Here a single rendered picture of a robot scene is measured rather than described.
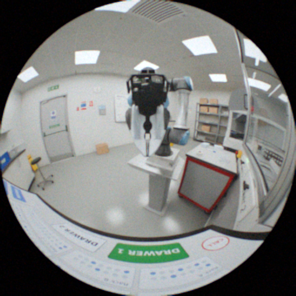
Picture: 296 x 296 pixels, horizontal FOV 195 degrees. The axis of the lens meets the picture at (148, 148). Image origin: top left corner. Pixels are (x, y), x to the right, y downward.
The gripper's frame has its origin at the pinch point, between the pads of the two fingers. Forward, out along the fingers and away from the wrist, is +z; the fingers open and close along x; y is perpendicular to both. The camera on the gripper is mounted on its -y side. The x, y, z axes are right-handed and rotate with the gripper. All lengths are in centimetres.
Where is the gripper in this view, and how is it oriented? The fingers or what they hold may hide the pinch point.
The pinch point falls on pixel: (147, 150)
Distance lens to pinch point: 13.2
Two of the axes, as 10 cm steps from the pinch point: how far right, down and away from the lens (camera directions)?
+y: 0.1, -4.9, -8.7
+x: 10.0, 0.0, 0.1
